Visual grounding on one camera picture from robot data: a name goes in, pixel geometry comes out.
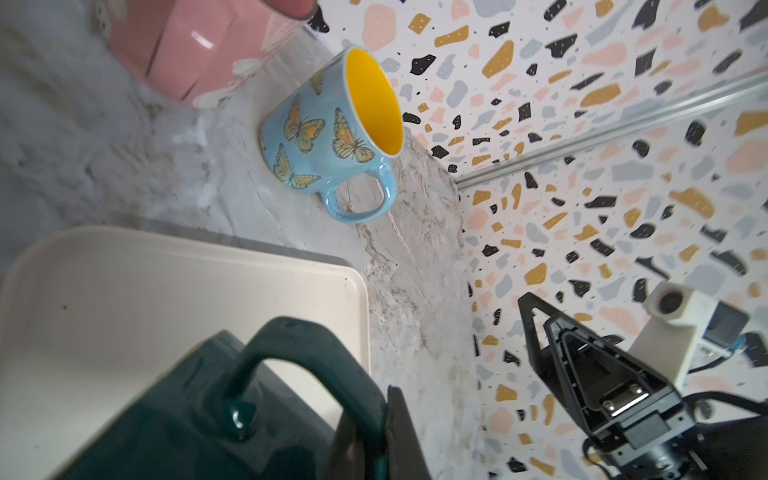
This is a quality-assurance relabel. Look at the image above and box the light blue mug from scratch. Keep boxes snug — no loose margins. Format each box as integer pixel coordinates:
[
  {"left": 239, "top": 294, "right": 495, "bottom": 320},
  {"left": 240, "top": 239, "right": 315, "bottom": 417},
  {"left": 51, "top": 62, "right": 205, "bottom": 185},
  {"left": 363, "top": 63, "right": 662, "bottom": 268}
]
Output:
[{"left": 257, "top": 46, "right": 405, "bottom": 224}]

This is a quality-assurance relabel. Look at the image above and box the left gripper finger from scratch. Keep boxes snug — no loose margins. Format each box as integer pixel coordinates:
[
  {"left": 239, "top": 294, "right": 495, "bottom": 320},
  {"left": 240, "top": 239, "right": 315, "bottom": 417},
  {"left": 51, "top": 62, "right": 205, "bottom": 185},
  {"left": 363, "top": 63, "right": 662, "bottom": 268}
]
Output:
[{"left": 335, "top": 385, "right": 432, "bottom": 479}]

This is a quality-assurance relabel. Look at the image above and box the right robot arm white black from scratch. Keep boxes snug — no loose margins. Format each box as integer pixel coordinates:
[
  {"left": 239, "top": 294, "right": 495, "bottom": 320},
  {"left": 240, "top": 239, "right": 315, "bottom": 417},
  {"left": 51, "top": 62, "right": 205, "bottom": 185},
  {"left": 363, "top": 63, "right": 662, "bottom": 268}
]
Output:
[{"left": 518, "top": 282, "right": 767, "bottom": 479}]

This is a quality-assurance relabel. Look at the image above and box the dark green mug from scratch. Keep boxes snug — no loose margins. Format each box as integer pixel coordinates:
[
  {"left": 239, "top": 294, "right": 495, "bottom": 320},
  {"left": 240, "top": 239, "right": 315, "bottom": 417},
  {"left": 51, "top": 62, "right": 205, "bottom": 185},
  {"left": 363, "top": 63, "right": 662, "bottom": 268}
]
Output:
[{"left": 59, "top": 317, "right": 388, "bottom": 479}]

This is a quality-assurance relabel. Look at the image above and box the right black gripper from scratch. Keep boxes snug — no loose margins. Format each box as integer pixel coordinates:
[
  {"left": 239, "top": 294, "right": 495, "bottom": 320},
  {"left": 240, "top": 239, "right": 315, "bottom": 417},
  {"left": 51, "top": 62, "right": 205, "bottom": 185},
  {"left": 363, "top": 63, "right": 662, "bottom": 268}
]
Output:
[{"left": 518, "top": 293, "right": 702, "bottom": 479}]

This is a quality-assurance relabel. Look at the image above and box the pink mug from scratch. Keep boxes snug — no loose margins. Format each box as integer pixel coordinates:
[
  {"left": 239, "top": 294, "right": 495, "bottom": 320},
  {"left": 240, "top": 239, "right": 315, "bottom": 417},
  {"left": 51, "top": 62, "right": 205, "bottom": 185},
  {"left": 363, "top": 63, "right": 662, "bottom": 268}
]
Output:
[{"left": 95, "top": 0, "right": 319, "bottom": 109}]

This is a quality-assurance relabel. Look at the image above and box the beige serving tray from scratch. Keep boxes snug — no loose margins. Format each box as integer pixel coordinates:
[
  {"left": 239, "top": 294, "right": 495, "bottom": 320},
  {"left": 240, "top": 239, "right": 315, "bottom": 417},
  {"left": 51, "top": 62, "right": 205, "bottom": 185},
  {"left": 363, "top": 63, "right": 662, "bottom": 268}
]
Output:
[{"left": 1, "top": 226, "right": 371, "bottom": 479}]

